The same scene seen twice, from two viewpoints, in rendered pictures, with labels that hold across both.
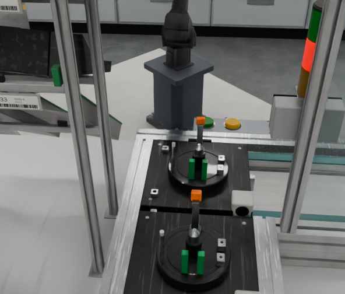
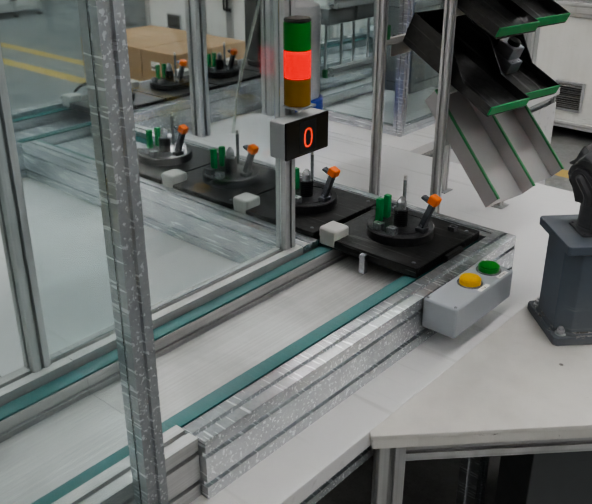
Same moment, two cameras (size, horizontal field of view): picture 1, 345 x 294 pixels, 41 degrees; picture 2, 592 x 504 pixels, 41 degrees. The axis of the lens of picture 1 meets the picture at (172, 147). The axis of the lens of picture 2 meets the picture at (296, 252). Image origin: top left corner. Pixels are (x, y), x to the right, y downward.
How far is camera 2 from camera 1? 208 cm
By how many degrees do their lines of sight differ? 100
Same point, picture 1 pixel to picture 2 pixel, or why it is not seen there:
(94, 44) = (445, 53)
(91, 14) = (447, 26)
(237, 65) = not seen: outside the picture
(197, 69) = (563, 234)
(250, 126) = (456, 292)
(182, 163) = (411, 219)
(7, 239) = (444, 206)
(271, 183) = (361, 292)
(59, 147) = not seen: hidden behind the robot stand
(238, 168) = (382, 250)
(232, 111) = (578, 378)
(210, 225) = (328, 217)
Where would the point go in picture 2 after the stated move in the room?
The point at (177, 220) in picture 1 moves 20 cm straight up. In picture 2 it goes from (350, 208) to (352, 121)
